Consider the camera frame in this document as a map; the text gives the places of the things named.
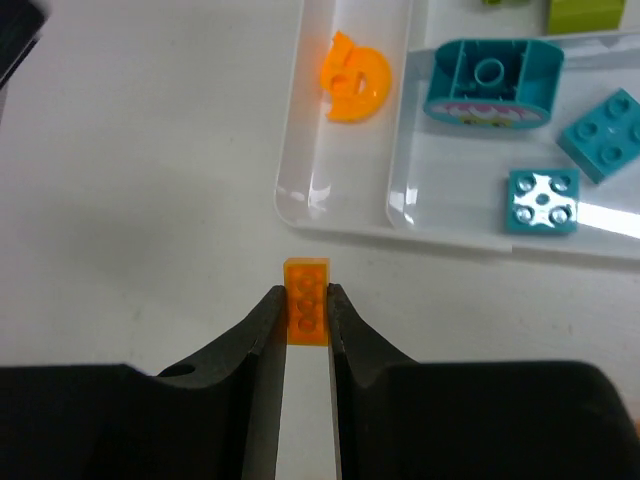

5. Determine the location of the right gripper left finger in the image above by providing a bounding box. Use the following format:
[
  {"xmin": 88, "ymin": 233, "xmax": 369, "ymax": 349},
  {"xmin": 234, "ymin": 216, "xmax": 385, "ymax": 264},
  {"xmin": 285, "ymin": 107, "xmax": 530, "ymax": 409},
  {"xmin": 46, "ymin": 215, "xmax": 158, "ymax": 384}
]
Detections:
[{"xmin": 157, "ymin": 286, "xmax": 286, "ymax": 479}]

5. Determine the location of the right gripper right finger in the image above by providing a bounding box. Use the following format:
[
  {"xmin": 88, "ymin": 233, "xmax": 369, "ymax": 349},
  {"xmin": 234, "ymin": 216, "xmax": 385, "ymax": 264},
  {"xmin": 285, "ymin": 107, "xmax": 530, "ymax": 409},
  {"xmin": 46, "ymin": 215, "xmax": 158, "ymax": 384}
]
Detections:
[{"xmin": 327, "ymin": 284, "xmax": 415, "ymax": 479}]

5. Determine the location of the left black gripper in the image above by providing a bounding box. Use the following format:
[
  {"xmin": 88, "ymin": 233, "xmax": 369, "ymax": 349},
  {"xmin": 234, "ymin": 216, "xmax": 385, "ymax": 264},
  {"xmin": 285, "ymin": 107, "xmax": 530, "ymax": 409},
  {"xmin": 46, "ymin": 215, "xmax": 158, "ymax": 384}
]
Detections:
[{"xmin": 0, "ymin": 0, "xmax": 49, "ymax": 88}]

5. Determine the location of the orange long lego plate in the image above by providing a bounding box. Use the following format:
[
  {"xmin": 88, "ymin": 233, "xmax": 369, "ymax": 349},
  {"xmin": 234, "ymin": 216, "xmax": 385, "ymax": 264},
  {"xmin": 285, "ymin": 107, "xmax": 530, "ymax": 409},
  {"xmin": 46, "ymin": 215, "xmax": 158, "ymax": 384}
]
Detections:
[{"xmin": 283, "ymin": 257, "xmax": 330, "ymax": 347}]

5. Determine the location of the orange curved arch piece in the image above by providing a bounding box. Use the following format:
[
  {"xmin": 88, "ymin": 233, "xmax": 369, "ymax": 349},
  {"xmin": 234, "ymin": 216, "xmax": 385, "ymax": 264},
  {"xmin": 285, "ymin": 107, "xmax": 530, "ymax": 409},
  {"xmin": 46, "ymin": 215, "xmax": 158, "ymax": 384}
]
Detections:
[{"xmin": 320, "ymin": 31, "xmax": 392, "ymax": 123}]

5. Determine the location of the teal rounded lego brick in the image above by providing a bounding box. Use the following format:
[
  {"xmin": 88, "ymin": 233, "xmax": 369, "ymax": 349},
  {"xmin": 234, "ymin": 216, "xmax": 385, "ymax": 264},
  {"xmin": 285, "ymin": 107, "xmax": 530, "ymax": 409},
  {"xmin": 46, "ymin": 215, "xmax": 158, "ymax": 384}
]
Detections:
[{"xmin": 423, "ymin": 39, "xmax": 565, "ymax": 129}]

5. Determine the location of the teal square lego brick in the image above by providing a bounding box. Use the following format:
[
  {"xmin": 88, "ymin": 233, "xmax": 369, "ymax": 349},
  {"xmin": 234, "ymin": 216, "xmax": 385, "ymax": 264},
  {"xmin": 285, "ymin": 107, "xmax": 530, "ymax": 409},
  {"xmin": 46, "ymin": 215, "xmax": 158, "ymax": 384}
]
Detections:
[{"xmin": 557, "ymin": 89, "xmax": 639, "ymax": 184}]

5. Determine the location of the lime green lego brick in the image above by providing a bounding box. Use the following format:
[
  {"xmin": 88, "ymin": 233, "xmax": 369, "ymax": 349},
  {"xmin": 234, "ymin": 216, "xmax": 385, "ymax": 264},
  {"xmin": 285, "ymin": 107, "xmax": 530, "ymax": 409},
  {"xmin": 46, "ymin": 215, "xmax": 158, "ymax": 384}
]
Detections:
[
  {"xmin": 547, "ymin": 0, "xmax": 626, "ymax": 35},
  {"xmin": 482, "ymin": 0, "xmax": 530, "ymax": 8}
]

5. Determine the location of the white divided sorting tray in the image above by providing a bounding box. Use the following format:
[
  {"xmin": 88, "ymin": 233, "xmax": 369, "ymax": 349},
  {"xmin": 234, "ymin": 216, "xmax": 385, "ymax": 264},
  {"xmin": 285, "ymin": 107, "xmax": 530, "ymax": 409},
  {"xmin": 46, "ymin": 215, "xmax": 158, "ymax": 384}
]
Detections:
[{"xmin": 274, "ymin": 1, "xmax": 639, "ymax": 263}]

